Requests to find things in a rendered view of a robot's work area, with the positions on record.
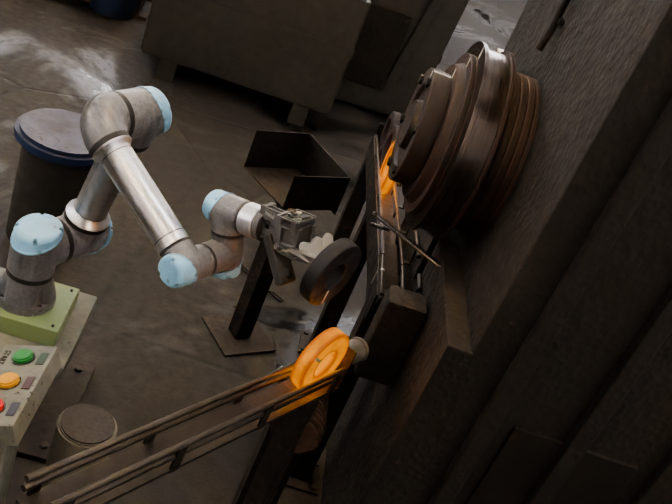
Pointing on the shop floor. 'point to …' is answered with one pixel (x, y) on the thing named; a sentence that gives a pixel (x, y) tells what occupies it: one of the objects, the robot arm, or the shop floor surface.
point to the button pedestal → (11, 436)
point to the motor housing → (311, 438)
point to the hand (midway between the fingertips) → (334, 264)
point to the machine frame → (544, 299)
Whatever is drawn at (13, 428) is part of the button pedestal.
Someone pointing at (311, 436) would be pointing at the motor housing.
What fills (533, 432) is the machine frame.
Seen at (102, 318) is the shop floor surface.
